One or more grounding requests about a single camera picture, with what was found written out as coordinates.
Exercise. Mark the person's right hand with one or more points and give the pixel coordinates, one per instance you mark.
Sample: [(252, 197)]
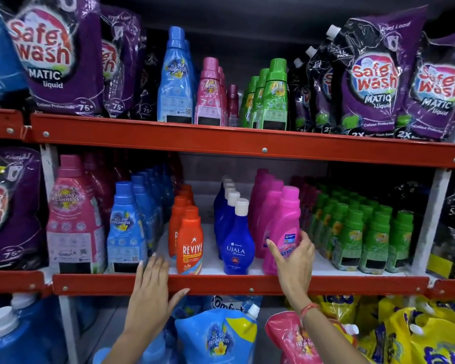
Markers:
[(295, 272)]

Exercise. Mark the person's left hand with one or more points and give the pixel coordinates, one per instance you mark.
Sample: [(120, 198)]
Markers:
[(149, 295)]

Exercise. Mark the person's left middle finger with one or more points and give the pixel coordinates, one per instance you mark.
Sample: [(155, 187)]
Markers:
[(156, 267)]

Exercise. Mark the person's right thumb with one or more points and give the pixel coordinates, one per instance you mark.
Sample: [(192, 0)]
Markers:
[(276, 253)]

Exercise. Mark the person's left thumb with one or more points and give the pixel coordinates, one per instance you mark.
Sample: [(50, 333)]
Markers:
[(178, 298)]

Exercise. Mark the person's left little finger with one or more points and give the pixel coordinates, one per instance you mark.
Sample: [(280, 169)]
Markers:
[(140, 273)]

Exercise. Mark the pink stain remover bottle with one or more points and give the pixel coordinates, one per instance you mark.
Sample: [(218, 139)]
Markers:
[(269, 219), (284, 219), (261, 172), (258, 200)]

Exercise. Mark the person's left forearm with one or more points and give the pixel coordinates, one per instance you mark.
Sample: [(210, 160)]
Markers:
[(132, 348)]

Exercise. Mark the person's right forearm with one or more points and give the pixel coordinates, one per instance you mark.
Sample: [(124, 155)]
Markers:
[(331, 341)]

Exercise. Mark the orange bottle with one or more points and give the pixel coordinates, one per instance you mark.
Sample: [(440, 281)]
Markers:
[(187, 193), (189, 246), (175, 227)]

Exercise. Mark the dark blue bottle white cap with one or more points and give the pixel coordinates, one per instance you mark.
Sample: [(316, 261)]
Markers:
[(220, 204), (237, 246), (222, 183), (224, 223)]

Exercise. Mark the row of small blue bottles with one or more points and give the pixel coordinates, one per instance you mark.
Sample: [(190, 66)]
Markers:
[(127, 231)]

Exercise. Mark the blue softener pouch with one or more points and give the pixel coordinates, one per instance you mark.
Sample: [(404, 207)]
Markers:
[(231, 302), (216, 337)]

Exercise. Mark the long red shelf beam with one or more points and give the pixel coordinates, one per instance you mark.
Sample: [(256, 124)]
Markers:
[(250, 142), (231, 285)]

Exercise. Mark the light blue bottle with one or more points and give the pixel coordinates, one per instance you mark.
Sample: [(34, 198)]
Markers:
[(157, 352)]

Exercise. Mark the large pink softener bottle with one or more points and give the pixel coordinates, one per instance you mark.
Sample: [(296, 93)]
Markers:
[(74, 223)]

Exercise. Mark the row of small green bottles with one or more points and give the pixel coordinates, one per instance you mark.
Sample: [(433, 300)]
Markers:
[(360, 235)]

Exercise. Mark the pink softener pouch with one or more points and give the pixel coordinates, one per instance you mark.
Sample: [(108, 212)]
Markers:
[(292, 341)]

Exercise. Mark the row of large pink bottles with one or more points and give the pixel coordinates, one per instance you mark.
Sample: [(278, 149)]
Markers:
[(98, 185)]

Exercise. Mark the blue jug with white cap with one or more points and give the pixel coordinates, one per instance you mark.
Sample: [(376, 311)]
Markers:
[(15, 341), (38, 303)]

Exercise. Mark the short red shelf beam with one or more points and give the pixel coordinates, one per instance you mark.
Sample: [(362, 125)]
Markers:
[(2, 123), (451, 288), (13, 281)]

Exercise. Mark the purple detergent pouch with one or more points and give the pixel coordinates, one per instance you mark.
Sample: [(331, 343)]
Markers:
[(436, 90), (11, 216), (119, 64), (375, 79), (60, 60)]

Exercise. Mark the maroon softener bottle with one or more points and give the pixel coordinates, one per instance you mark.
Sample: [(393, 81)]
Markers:
[(233, 106)]

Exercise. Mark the tall green softener bottle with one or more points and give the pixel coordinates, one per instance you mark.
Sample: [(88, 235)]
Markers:
[(275, 98), (258, 98), (247, 102)]

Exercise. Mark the pile of yellow pouches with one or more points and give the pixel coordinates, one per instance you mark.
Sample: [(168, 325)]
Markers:
[(413, 329)]

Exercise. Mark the black pouch with white cap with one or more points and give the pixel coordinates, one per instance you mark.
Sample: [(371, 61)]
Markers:
[(320, 94), (297, 98)]

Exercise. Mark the yellow shelf label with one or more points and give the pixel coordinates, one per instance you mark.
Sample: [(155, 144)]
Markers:
[(439, 266)]

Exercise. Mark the tall pink softener bottle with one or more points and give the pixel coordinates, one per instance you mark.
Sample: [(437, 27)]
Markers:
[(208, 98), (223, 98)]

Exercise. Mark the black detergent pouch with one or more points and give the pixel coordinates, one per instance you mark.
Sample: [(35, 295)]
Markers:
[(146, 90)]

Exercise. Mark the tall blue softener bottle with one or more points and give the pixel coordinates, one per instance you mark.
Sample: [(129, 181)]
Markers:
[(191, 60), (174, 83)]

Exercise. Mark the blue detergent pouch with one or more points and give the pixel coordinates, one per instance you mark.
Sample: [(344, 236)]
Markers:
[(2, 60)]

